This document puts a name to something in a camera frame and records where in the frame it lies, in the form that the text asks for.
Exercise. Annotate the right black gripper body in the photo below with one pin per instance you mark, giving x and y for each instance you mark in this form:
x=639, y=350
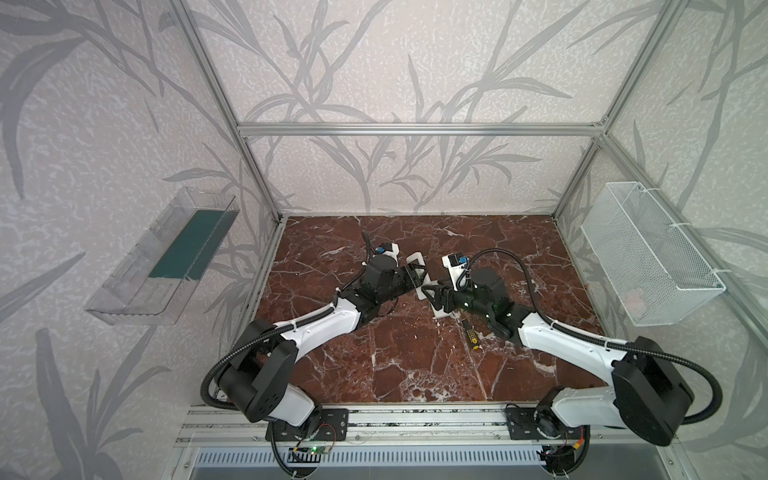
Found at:
x=442, y=297

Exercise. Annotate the aluminium frame crossbar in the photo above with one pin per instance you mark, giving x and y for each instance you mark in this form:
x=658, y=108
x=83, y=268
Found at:
x=252, y=129

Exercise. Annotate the white remote control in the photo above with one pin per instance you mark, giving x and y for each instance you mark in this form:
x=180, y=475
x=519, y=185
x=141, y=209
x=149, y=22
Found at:
x=441, y=313
x=417, y=257

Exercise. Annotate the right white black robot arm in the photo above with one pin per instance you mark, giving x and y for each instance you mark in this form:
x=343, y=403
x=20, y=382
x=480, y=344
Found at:
x=645, y=390

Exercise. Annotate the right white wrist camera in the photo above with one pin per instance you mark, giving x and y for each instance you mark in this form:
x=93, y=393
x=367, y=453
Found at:
x=457, y=265

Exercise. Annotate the clear plastic wall bin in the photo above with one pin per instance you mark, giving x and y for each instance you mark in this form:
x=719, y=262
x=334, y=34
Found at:
x=153, y=284

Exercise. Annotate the white wire mesh basket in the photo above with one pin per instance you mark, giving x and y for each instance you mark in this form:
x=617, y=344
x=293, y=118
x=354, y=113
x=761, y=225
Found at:
x=655, y=270

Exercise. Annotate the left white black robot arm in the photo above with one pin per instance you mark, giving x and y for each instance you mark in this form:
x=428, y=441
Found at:
x=254, y=378

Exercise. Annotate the aluminium mounting rail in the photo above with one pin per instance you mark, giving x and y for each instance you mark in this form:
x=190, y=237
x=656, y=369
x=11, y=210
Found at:
x=381, y=424

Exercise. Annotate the black yellow screwdriver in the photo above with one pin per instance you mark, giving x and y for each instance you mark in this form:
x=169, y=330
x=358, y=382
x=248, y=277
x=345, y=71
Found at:
x=471, y=335

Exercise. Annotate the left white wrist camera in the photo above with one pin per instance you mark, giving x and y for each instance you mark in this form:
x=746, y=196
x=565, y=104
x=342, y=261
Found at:
x=388, y=249

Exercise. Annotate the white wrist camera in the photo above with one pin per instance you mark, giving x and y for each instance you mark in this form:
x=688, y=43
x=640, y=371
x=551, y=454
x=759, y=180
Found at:
x=457, y=265
x=388, y=249

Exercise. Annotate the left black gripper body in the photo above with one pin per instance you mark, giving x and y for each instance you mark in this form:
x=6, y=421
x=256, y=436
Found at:
x=405, y=276

